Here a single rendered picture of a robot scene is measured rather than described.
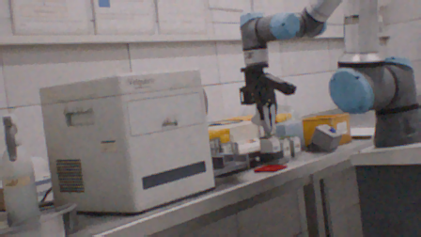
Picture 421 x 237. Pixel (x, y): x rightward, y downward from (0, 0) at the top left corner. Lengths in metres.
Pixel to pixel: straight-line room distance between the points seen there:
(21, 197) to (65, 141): 0.16
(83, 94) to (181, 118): 0.23
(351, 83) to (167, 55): 1.01
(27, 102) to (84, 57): 0.27
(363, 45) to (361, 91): 0.12
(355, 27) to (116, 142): 0.65
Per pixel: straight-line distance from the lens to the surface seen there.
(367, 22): 1.57
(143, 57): 2.29
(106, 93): 1.33
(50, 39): 1.97
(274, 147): 1.84
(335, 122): 2.13
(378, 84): 1.58
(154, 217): 1.30
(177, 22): 2.45
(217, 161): 1.59
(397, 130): 1.67
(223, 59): 2.67
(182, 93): 1.44
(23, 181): 1.40
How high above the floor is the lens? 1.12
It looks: 3 degrees down
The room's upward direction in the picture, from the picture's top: 7 degrees counter-clockwise
